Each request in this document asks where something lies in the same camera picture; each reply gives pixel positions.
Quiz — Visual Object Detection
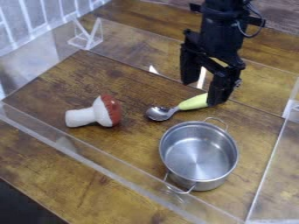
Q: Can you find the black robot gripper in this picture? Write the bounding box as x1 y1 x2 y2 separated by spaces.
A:
179 5 249 107

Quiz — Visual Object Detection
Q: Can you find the green handled metal spoon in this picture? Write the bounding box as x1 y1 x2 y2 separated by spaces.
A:
146 94 209 122

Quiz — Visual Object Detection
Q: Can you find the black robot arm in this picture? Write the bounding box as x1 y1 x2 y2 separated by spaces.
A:
181 0 249 107

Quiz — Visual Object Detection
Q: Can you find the black strip on table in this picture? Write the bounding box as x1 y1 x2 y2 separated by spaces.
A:
190 0 266 27

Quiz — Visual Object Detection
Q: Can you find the small stainless steel pot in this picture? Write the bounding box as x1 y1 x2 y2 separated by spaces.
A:
159 117 239 194

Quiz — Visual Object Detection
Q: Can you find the red and white toy mushroom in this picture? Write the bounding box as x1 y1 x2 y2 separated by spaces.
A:
66 94 122 128

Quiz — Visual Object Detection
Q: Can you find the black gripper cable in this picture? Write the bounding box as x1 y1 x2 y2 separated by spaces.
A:
235 0 267 39

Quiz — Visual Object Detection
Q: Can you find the clear acrylic triangular bracket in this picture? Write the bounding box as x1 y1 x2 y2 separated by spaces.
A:
68 18 105 50

